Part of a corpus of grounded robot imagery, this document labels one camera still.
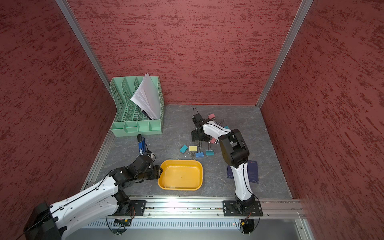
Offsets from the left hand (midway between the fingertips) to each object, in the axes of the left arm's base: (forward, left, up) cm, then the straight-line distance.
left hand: (157, 174), depth 82 cm
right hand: (+25, -24, -4) cm, 35 cm away
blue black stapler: (+20, +14, 0) cm, 24 cm away
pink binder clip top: (+46, -34, -2) cm, 57 cm away
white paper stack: (+43, +10, +19) cm, 48 cm away
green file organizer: (+44, +30, -5) cm, 53 cm away
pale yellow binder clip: (+18, -20, -3) cm, 27 cm away
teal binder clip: (+17, -14, -3) cm, 23 cm away
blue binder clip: (+14, -25, -3) cm, 29 cm away
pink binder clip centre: (+22, -33, 0) cm, 40 cm away
